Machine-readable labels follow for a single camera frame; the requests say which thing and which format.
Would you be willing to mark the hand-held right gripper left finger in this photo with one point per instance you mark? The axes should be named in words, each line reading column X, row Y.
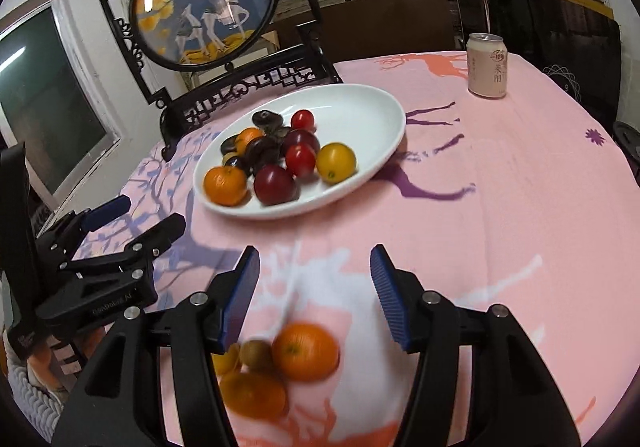
column 240, row 302

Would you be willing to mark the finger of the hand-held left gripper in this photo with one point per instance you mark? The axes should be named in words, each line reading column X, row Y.
column 160, row 234
column 107, row 211

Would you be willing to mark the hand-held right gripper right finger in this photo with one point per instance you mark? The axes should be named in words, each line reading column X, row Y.
column 392, row 302

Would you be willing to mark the small tan longan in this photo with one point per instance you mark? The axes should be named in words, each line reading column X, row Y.
column 256, row 354

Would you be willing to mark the yellow round fruit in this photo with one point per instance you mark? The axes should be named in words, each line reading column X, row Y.
column 228, row 361
column 336, row 162

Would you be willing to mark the large tangerine green stem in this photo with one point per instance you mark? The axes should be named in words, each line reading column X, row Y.
column 305, row 351

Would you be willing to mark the smooth orange fruit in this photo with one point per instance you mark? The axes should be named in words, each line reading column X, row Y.
column 252, row 394

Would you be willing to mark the dark brown water chestnut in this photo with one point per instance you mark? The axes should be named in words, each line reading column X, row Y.
column 230, row 144
column 265, row 119
column 265, row 152

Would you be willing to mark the dark red plum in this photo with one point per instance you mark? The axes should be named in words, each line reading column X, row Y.
column 273, row 183
column 302, row 139

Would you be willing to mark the small tangerine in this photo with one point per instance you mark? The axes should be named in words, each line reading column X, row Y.
column 248, row 137

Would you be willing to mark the red cherry tomato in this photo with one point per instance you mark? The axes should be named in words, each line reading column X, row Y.
column 300, row 160
column 302, row 119

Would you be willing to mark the white oval plate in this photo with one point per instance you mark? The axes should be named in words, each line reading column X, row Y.
column 365, row 127

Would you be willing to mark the white ribbed cushion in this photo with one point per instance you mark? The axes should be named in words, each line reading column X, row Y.
column 32, row 392

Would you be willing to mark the white framed window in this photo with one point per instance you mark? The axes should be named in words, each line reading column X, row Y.
column 50, row 102

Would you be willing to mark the pink printed tablecloth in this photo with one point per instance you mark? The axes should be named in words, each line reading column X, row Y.
column 500, row 202

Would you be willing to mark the round deer screen black stand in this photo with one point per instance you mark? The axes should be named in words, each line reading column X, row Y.
column 200, row 2

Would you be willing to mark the pale pink drink can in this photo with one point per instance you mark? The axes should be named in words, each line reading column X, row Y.
column 487, row 69

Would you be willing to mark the brown board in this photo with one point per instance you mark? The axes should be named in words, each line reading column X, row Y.
column 380, row 27

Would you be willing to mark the black round disc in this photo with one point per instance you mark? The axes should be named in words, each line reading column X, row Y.
column 629, row 147

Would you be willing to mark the black chair behind table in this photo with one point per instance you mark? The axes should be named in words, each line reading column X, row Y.
column 550, row 27

